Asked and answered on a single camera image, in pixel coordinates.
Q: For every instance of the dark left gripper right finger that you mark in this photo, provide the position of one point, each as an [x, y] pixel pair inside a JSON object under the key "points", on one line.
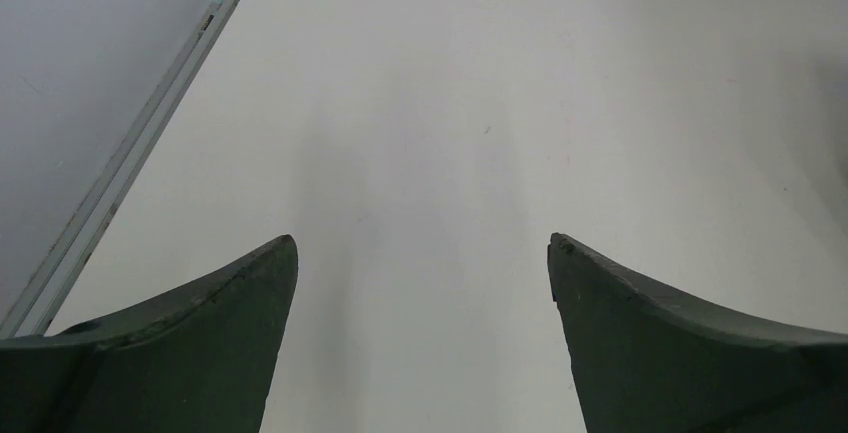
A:
{"points": [[648, 357]]}

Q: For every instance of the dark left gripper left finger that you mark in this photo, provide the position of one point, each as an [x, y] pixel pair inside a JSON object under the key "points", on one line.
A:
{"points": [[197, 358]]}

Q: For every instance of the aluminium frame rail left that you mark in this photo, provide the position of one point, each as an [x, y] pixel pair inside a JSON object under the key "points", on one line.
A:
{"points": [[87, 88]]}

